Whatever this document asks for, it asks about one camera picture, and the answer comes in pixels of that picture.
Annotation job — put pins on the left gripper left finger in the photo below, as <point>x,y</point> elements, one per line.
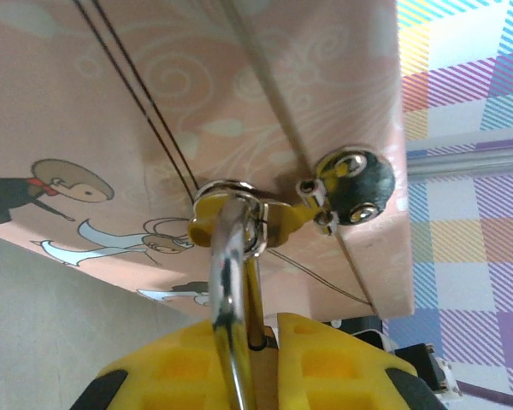
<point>141,367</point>

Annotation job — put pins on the small brass padlock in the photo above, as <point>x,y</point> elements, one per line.
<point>228,265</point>

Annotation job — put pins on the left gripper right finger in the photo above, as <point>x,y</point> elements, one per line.
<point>367,376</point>

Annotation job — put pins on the pink cartoon wedding box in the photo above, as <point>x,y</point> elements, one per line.
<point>111,128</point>

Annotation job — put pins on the right aluminium corner post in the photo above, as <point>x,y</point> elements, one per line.
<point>466,160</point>

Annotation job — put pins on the silver box hasp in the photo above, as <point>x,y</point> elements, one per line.
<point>367,192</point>

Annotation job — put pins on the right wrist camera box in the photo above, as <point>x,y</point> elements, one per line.
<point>410,367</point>

